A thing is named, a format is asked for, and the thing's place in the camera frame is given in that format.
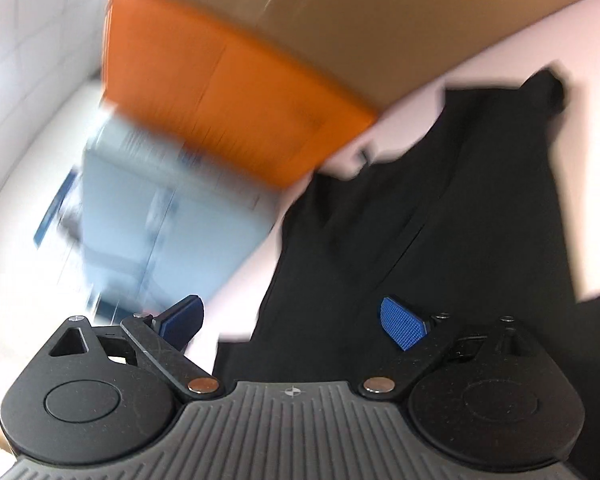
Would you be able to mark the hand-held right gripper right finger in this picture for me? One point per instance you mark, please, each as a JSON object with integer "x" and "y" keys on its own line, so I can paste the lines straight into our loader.
{"x": 402, "y": 322}

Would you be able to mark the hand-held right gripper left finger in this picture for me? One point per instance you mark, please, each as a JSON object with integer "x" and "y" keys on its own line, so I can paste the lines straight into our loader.
{"x": 180, "y": 319}

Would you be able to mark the black garment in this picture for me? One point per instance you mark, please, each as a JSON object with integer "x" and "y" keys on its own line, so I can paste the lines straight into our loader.
{"x": 430, "y": 210}

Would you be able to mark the white box with blue print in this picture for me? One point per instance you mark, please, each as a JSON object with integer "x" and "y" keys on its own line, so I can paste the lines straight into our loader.
{"x": 180, "y": 230}

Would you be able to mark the blue and white poster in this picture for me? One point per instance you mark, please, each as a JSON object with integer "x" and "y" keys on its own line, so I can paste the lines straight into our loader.
{"x": 55, "y": 210}

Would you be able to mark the orange box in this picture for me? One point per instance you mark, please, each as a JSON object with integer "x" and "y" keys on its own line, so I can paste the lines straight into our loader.
{"x": 220, "y": 85}

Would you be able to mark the brown cardboard box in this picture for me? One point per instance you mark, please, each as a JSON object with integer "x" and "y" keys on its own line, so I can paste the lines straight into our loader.
{"x": 380, "y": 25}

